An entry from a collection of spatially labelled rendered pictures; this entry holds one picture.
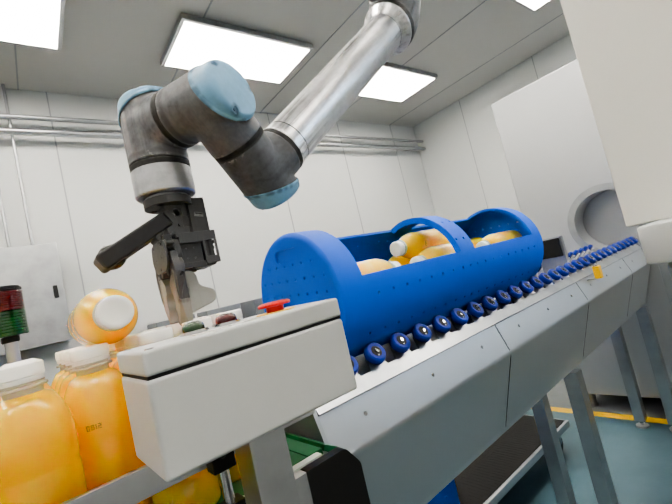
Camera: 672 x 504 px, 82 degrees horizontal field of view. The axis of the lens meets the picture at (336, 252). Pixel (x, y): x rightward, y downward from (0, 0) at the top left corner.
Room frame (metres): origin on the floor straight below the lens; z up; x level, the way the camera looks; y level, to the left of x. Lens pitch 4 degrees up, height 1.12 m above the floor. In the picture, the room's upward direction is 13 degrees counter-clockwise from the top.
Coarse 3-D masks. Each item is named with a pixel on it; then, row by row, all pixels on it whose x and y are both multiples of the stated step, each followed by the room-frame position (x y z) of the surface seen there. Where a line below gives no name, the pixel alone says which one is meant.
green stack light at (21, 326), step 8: (0, 312) 0.75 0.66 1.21; (8, 312) 0.76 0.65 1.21; (16, 312) 0.77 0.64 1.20; (24, 312) 0.79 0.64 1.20; (0, 320) 0.75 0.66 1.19; (8, 320) 0.76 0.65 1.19; (16, 320) 0.77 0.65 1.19; (24, 320) 0.78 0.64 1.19; (0, 328) 0.75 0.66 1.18; (8, 328) 0.76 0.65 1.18; (16, 328) 0.77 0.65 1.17; (24, 328) 0.78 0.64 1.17; (0, 336) 0.75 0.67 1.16; (8, 336) 0.76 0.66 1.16
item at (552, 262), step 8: (544, 240) 1.63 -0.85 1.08; (552, 240) 1.59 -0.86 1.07; (560, 240) 1.58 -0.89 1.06; (544, 248) 1.62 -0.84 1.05; (552, 248) 1.59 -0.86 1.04; (560, 248) 1.57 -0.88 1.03; (544, 256) 1.62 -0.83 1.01; (552, 256) 1.60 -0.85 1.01; (560, 256) 1.59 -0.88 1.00; (544, 264) 1.64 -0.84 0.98; (552, 264) 1.62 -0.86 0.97; (560, 264) 1.60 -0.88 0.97; (544, 272) 1.65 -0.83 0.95
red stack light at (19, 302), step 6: (0, 294) 0.76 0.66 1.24; (6, 294) 0.76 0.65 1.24; (12, 294) 0.77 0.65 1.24; (18, 294) 0.78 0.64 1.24; (0, 300) 0.75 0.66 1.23; (6, 300) 0.76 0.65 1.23; (12, 300) 0.77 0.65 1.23; (18, 300) 0.78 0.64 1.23; (0, 306) 0.75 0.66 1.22; (6, 306) 0.76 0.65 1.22; (12, 306) 0.77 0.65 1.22; (18, 306) 0.78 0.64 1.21; (24, 306) 0.79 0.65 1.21
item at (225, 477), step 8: (224, 456) 0.44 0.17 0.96; (232, 456) 0.44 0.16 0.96; (208, 464) 0.44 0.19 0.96; (216, 464) 0.43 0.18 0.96; (224, 464) 0.43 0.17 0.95; (232, 464) 0.44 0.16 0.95; (216, 472) 0.43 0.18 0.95; (224, 472) 0.44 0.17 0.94; (224, 480) 0.44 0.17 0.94; (224, 488) 0.44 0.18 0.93; (232, 488) 0.44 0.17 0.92; (224, 496) 0.44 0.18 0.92; (232, 496) 0.44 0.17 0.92; (240, 496) 0.45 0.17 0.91
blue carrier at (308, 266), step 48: (288, 240) 0.78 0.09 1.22; (336, 240) 0.76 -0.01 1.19; (384, 240) 1.12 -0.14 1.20; (528, 240) 1.19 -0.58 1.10; (288, 288) 0.81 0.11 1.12; (336, 288) 0.69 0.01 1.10; (384, 288) 0.76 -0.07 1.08; (432, 288) 0.86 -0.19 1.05; (480, 288) 1.02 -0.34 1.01; (384, 336) 0.81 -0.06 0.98
